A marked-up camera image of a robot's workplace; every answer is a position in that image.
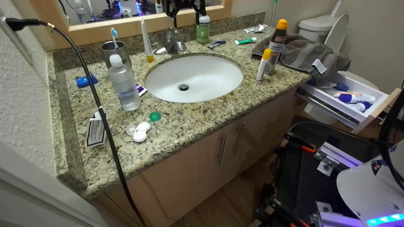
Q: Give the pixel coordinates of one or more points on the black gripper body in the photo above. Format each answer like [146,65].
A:
[172,6]

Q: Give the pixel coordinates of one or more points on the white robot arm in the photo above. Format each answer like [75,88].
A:
[371,189]

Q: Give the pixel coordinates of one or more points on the chrome tap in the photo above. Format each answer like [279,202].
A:
[171,43]

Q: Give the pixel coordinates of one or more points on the open white drawer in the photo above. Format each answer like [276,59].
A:
[357,115]

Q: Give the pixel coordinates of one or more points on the green mouthwash bottle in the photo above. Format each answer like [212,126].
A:
[203,29]

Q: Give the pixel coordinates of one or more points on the white tube with yellow cap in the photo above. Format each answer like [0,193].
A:
[147,48]

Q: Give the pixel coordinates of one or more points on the blue razor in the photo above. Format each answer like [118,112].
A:
[217,43]

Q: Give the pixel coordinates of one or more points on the blue white toothbrush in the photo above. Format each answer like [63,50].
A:
[113,35]

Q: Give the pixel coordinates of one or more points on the white oval sink basin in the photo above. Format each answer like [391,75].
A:
[193,78]

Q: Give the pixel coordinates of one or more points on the grey tumbler cup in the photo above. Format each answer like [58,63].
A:
[107,50]

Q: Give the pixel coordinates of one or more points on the green white toothpaste tube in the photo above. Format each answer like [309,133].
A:
[247,40]

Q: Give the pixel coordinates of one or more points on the purple white small packet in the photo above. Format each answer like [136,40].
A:
[141,89]

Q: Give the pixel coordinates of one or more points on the crumpled silver tube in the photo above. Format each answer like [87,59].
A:
[257,27]

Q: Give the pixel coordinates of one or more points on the clear plastic water bottle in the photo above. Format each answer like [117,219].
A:
[123,84]

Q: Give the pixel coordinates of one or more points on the white bottle with yellow cap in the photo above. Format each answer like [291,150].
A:
[263,60]

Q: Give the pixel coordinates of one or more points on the dark bottle with orange cap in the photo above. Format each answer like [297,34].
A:
[276,43]

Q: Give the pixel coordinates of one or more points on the green lens case cap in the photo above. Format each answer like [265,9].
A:
[154,116]

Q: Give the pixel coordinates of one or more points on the blue plastic item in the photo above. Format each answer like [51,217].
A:
[80,82]

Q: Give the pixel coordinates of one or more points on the white contact lens case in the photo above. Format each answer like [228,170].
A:
[138,132]

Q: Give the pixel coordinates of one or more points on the grey towel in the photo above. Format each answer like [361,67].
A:
[313,58]

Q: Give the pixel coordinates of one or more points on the white toilet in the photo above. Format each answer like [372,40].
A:
[329,30]

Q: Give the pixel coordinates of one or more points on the wooden vanity cabinet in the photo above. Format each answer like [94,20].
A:
[167,190]

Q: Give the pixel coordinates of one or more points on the blue white tube in drawer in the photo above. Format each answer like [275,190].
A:
[354,97]

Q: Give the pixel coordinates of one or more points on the left steel cabinet handle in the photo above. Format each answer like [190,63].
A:
[220,147]

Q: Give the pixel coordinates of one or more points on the steel cabinet handle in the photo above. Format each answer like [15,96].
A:
[238,138]
[220,147]

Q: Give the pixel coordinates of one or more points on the right steel cabinet handle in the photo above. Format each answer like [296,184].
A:
[238,138]

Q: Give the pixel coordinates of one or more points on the white cable warning tag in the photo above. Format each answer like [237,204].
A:
[95,133]

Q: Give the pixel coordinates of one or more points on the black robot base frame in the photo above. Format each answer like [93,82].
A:
[299,190]

